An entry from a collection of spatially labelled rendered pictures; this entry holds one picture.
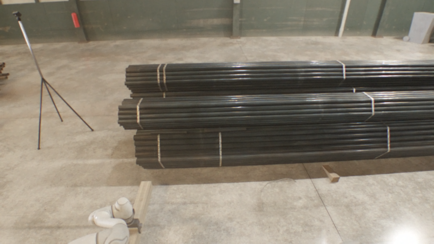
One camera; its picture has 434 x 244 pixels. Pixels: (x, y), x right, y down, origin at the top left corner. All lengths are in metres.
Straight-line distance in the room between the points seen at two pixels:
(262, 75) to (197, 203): 1.57
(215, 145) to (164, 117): 0.60
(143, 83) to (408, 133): 3.10
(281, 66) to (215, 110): 0.99
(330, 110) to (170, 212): 1.92
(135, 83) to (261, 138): 1.56
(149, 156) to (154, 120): 0.40
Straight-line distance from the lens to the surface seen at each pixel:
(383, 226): 2.65
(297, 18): 9.79
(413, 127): 3.30
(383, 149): 3.07
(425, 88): 3.94
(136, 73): 2.73
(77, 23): 10.01
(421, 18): 11.25
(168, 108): 2.31
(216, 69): 2.60
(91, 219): 1.87
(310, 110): 2.50
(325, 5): 10.18
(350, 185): 2.86
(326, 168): 2.90
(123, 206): 1.80
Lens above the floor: 1.89
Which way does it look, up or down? 30 degrees down
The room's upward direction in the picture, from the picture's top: 1 degrees counter-clockwise
